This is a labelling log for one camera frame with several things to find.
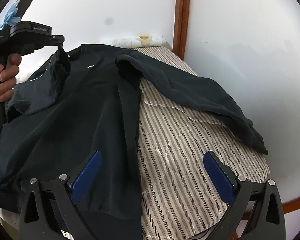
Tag blue cloth on wall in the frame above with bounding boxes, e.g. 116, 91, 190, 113
0, 0, 25, 30

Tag striped quilted mattress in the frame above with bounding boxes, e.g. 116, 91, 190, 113
129, 45, 271, 240

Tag white patterned bed sheet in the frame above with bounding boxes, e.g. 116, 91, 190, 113
100, 36, 166, 49

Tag brown wooden wall trim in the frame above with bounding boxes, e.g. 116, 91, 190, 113
172, 0, 190, 60

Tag black sweatshirt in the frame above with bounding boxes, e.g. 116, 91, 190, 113
0, 44, 268, 239

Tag person's left hand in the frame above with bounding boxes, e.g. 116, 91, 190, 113
0, 54, 21, 102

